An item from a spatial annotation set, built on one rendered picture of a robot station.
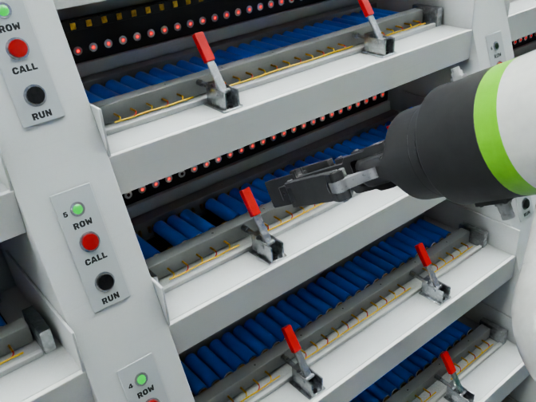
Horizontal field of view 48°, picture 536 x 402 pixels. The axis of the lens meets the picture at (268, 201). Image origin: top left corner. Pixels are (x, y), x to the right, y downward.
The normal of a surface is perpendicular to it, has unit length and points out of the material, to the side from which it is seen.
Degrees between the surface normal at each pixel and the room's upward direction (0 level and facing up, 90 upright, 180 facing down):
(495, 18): 90
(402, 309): 20
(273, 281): 110
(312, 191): 91
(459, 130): 72
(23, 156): 90
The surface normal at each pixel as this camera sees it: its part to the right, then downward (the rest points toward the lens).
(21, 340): 0.63, 0.35
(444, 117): -0.84, -0.22
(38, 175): 0.57, 0.04
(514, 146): -0.77, 0.41
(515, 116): -0.89, 0.07
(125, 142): -0.07, -0.87
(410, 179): -0.62, 0.62
